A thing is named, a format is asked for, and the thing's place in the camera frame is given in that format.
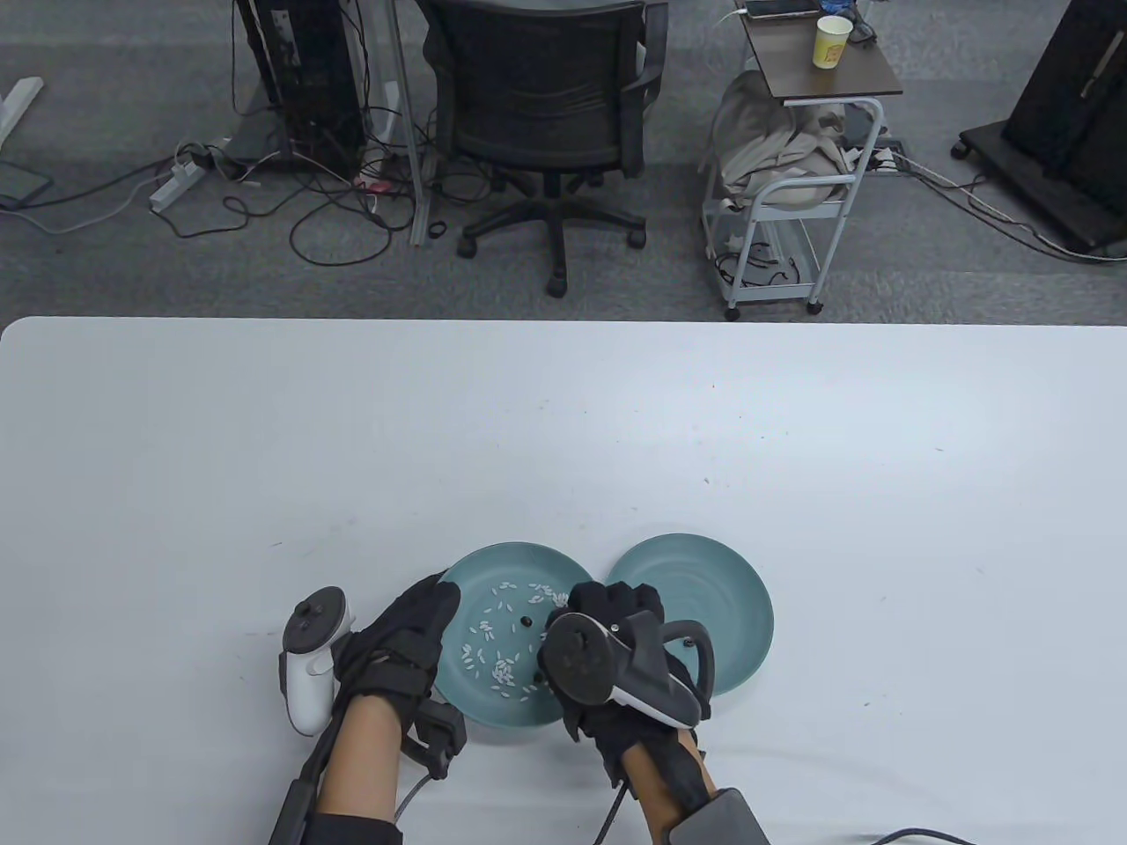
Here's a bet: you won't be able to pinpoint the person's right hand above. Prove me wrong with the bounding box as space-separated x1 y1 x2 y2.
537 581 714 789

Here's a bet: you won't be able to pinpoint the white desk foot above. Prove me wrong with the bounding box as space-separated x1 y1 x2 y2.
0 77 45 146

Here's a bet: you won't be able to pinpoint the white cart with brown top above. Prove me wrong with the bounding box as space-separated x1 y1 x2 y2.
702 0 905 320

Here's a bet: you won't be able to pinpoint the black left wrist strap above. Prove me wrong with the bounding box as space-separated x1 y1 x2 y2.
308 812 404 845

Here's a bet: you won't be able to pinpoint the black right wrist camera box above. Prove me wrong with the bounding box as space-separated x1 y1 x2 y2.
665 788 771 845

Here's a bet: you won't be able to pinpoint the person's left hand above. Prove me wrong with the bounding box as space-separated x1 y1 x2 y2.
333 572 461 740

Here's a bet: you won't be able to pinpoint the black computer tower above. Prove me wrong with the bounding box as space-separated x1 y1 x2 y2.
236 0 369 168

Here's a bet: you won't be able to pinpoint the grey metal desk leg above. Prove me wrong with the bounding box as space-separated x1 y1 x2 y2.
380 0 434 247

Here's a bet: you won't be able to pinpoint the white power strip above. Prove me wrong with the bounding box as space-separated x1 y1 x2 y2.
148 163 208 214

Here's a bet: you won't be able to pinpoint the black mesh office chair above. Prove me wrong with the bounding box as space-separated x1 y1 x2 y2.
421 0 672 298

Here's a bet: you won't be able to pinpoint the white and black left controller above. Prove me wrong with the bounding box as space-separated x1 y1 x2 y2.
279 587 355 736

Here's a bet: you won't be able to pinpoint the white floor cable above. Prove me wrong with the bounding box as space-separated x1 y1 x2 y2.
898 154 1127 263

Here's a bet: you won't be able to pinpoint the beige cloth bundle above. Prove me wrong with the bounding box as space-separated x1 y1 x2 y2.
709 70 859 210

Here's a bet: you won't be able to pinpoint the tangle of black floor cables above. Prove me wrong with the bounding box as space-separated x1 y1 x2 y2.
167 114 468 267

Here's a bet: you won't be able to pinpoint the yellow paper cup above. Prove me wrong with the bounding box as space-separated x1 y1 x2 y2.
812 16 854 71

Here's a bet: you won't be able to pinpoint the person's right forearm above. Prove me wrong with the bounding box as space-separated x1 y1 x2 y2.
627 731 716 833

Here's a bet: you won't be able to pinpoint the black camera cable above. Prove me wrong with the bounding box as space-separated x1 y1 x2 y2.
858 827 969 845

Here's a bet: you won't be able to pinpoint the scattered white rice grains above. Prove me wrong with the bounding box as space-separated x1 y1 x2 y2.
460 579 569 703

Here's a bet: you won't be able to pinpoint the black wheeled monitor stand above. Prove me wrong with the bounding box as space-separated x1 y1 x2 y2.
951 0 1127 261

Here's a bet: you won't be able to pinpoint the group of dark coffee beans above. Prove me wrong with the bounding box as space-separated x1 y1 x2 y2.
521 595 569 683

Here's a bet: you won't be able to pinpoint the person's left forearm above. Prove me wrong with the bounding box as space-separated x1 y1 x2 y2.
315 689 408 819

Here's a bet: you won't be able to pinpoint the black glove sensor module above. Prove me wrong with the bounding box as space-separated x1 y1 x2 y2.
403 700 466 780

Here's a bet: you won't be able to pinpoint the teal ceramic plate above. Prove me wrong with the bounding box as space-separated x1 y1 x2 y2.
433 542 608 731
606 533 776 698

